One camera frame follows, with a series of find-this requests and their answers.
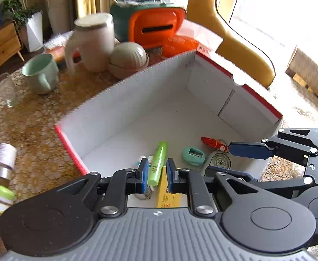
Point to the red orange fish toy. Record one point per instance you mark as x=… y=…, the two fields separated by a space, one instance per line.
x=213 y=143

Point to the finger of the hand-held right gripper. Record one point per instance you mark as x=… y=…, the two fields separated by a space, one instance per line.
x=229 y=171
x=246 y=151

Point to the white standing air conditioner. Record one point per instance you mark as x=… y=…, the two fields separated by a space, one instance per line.
x=59 y=2

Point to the round beige container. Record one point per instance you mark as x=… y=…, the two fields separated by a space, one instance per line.
x=127 y=59

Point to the white planter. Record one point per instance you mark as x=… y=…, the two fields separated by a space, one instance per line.
x=35 y=32

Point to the beige bench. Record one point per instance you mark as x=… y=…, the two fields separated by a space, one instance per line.
x=308 y=70

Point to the orange flat packet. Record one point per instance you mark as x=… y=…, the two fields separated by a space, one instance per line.
x=55 y=53

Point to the clear drinking glass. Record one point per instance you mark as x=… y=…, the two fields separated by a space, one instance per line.
x=8 y=91

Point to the white pill bottle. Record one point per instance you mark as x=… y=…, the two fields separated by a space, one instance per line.
x=6 y=157

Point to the green label spice jar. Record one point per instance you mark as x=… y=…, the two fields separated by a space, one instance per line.
x=2 y=198

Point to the grey green correction tape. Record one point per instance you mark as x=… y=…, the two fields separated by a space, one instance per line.
x=221 y=161

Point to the teal round pencil sharpener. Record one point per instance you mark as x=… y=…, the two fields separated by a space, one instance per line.
x=193 y=155

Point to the pink white plastic bag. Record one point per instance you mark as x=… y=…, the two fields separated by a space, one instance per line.
x=202 y=32

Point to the yellow small box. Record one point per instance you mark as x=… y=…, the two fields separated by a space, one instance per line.
x=162 y=193

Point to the beige lidded mug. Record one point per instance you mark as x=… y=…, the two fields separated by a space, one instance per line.
x=96 y=43

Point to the green highlighter pen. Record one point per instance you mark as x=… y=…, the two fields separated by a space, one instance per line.
x=157 y=163

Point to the crinkled plastic wrapper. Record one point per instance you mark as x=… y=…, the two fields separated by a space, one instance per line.
x=57 y=39

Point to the orange plastic packet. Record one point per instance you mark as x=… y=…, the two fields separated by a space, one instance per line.
x=179 y=46

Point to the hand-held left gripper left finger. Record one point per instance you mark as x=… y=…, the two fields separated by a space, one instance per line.
x=144 y=175

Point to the orange green tissue box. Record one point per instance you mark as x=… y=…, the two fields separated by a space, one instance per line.
x=153 y=19

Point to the green ceramic mug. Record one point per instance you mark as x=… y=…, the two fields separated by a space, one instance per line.
x=39 y=73

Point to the yellow giraffe toy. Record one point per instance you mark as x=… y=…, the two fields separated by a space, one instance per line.
x=235 y=49

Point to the red cardboard box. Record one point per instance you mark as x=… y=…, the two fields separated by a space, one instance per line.
x=148 y=108

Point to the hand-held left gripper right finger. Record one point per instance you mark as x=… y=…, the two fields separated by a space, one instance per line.
x=171 y=175

